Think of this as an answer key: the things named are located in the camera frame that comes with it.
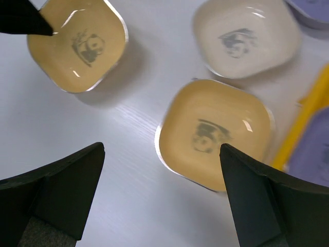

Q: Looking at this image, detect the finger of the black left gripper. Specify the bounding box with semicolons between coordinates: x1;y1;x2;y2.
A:
1;0;53;36

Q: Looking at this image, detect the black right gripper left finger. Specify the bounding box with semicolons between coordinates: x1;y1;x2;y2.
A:
1;142;105;246

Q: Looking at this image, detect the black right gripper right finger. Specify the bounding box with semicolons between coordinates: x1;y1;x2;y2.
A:
220;144;328;246

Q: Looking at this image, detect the purple panda plate front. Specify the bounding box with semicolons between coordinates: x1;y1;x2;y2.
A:
288;108;328;187

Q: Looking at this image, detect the purple panda plate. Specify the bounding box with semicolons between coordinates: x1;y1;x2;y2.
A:
288;108;328;187
286;0;328;30

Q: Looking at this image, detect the yellow panda plate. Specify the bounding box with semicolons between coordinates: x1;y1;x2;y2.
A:
27;1;129;94
154;79;276;192

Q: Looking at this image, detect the yellow plastic bin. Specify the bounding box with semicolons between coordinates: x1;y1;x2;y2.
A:
271;64;328;171

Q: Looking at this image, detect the cream panda plate centre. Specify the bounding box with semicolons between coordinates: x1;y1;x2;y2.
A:
192;1;302;79

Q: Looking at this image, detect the purple panda plate back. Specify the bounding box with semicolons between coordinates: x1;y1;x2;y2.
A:
286;0;328;30

